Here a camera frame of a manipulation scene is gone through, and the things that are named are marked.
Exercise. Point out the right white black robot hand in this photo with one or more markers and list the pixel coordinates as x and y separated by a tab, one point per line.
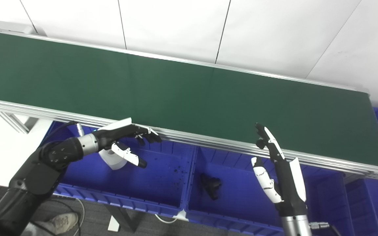
287	186

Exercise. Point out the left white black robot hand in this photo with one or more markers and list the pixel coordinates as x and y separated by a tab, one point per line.
116	134

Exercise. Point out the white round plastic part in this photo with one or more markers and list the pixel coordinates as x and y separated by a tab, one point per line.
113	160

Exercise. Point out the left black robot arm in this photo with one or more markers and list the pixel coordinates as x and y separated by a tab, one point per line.
38	170

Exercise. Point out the black plastic part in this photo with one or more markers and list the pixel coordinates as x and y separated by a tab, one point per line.
211	186

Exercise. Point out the aluminium conveyor support leg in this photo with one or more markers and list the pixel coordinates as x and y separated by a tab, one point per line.
11	122

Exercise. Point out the white block on floor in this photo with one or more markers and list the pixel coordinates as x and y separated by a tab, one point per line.
113	223

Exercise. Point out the beige shoe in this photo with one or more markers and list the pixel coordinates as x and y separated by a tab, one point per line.
62	223

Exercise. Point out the green conveyor belt aluminium frame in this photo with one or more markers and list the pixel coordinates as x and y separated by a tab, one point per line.
189	95

